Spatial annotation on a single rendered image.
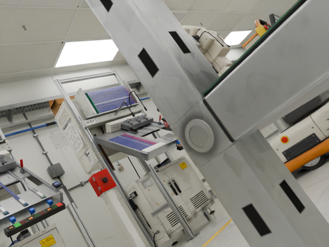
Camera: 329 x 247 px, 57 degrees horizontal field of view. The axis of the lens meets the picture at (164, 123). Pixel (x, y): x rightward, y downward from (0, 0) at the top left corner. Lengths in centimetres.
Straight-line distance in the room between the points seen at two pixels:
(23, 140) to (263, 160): 434
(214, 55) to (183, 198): 132
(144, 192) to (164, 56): 253
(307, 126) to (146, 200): 142
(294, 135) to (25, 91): 388
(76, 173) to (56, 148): 46
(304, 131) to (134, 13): 185
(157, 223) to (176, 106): 254
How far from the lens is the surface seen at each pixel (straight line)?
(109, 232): 430
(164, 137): 281
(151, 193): 272
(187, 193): 295
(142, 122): 312
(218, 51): 237
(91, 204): 432
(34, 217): 192
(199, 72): 17
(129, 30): 18
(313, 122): 197
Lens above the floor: 31
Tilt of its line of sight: 13 degrees up
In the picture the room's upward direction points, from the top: 34 degrees counter-clockwise
